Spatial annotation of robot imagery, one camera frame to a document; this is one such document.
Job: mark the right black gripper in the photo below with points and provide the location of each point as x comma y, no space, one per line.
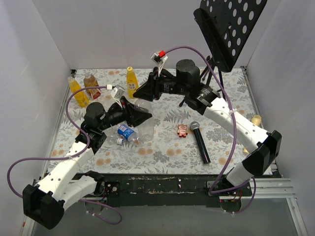
157,86

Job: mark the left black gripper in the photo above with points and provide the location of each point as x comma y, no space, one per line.
125,111

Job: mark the clear crushed plastic bottle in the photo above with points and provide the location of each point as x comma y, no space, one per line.
146,129

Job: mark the yellow honey pomelo bottle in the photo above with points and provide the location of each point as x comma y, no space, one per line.
80,97

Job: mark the brown tea bottle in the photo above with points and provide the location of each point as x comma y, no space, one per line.
91,83

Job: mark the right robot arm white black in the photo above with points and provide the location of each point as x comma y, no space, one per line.
263,146

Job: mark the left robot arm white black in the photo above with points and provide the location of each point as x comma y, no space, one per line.
47,201

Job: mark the tall yellow juice bottle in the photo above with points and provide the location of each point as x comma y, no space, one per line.
131,82

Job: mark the blue label crushed water bottle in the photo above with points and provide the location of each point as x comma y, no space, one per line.
128,135

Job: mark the red owl wooden block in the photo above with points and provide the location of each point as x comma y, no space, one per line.
182,130

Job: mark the floral patterned table mat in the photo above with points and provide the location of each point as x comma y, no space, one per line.
166,153

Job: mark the black silver microphone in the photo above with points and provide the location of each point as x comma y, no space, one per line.
195,127

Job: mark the black front base bar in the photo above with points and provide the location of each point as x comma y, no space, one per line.
134,190

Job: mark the black perforated music stand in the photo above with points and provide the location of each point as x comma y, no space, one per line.
226,26

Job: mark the beige cone object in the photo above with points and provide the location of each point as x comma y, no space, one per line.
256,120

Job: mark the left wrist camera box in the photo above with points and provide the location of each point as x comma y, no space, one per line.
117,92

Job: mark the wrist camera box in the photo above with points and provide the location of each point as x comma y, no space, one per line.
117,92
159,57

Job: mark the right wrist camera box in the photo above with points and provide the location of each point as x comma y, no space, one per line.
159,57

